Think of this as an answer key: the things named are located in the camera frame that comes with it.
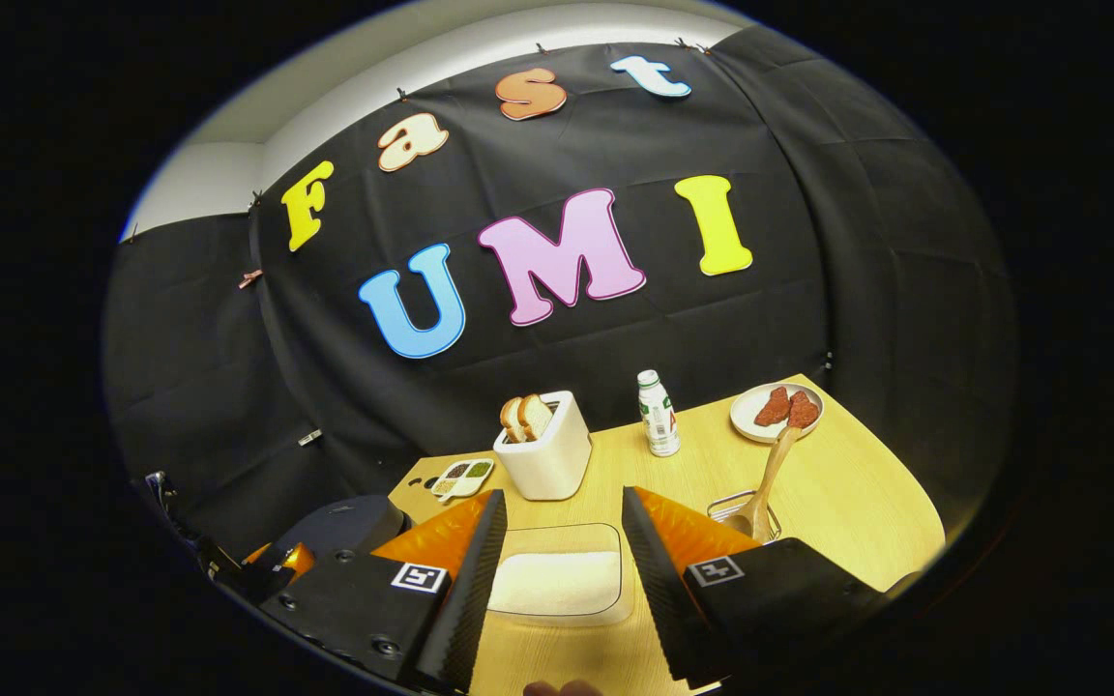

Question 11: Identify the white toaster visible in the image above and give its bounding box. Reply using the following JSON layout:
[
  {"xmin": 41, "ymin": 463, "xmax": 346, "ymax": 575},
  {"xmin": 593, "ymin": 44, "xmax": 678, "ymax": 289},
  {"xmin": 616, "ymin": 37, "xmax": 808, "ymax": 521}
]
[{"xmin": 493, "ymin": 390, "xmax": 594, "ymax": 502}]

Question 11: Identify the metal wire chopstick holder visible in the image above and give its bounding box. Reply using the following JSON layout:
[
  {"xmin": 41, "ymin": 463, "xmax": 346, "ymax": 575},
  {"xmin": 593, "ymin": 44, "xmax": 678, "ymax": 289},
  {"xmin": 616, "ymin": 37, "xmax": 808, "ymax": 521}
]
[{"xmin": 707, "ymin": 490, "xmax": 783, "ymax": 544}]

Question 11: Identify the white divided bean dish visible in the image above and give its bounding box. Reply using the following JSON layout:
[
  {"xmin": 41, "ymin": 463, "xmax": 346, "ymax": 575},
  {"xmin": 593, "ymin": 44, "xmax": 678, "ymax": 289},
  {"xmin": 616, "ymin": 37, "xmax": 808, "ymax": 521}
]
[{"xmin": 429, "ymin": 457, "xmax": 496, "ymax": 501}]

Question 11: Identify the clear container of rice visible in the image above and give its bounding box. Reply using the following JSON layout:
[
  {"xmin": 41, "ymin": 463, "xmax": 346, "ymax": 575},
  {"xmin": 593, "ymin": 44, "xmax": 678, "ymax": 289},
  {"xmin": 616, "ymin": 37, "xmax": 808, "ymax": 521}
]
[{"xmin": 487, "ymin": 523, "xmax": 637, "ymax": 627}]

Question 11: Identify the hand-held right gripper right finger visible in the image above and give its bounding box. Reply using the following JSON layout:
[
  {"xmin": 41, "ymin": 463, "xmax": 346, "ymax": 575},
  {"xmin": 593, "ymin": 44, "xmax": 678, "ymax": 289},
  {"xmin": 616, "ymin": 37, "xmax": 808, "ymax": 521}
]
[{"xmin": 621, "ymin": 485, "xmax": 892, "ymax": 689}]

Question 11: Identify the black rice cooker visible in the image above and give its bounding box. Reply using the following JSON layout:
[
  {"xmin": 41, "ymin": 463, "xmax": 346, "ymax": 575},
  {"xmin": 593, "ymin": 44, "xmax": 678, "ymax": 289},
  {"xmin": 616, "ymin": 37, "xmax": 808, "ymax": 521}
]
[{"xmin": 267, "ymin": 494, "xmax": 413, "ymax": 571}]

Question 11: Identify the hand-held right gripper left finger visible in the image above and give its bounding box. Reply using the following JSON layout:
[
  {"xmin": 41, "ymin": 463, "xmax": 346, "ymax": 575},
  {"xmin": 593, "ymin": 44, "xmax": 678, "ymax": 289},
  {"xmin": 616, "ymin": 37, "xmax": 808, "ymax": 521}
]
[{"xmin": 259, "ymin": 488, "xmax": 510, "ymax": 695}]

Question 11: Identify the wooden spoon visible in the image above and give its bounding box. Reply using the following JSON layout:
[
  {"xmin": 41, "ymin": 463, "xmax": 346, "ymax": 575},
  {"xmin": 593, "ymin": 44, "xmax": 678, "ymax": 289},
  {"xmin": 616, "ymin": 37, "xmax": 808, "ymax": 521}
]
[{"xmin": 719, "ymin": 425, "xmax": 803, "ymax": 542}]

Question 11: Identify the white plate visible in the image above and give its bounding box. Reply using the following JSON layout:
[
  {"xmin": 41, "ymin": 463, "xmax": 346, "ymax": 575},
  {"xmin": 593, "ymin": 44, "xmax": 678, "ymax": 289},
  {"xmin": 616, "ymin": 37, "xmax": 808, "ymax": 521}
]
[{"xmin": 729, "ymin": 382, "xmax": 825, "ymax": 445}]

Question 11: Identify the white drink bottle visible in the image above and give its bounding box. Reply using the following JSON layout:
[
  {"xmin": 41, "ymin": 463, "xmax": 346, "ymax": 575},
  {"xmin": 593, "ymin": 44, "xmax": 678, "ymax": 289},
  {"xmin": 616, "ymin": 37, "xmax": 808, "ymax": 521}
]
[{"xmin": 636, "ymin": 369, "xmax": 682, "ymax": 458}]

